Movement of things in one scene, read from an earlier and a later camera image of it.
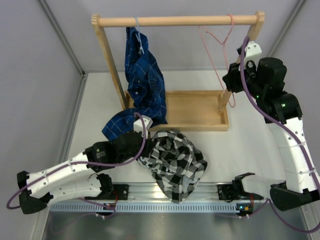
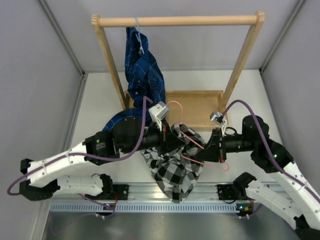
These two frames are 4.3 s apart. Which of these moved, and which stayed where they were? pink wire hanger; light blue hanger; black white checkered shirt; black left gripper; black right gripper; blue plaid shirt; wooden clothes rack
Moved: black white checkered shirt; black left gripper; pink wire hanger; black right gripper
Stayed: wooden clothes rack; blue plaid shirt; light blue hanger
